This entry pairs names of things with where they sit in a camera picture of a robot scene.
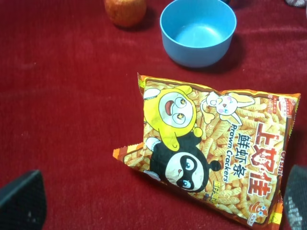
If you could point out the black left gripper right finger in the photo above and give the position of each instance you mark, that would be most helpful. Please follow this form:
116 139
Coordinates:
295 198

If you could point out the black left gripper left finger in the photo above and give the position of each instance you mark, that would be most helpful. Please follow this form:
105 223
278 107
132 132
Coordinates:
23 204

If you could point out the prawn crackers snack bag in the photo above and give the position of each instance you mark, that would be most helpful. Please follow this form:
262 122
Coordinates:
223 148

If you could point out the red tablecloth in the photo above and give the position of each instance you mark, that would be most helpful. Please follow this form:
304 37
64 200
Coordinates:
69 95

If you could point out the blue plastic bowl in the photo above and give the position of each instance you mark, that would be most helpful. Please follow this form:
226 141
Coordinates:
197 33

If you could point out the pink rolled towel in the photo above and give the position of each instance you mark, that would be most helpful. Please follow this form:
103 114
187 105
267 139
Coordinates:
297 3

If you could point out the red apple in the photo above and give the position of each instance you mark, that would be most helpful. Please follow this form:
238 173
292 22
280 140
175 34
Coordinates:
125 13

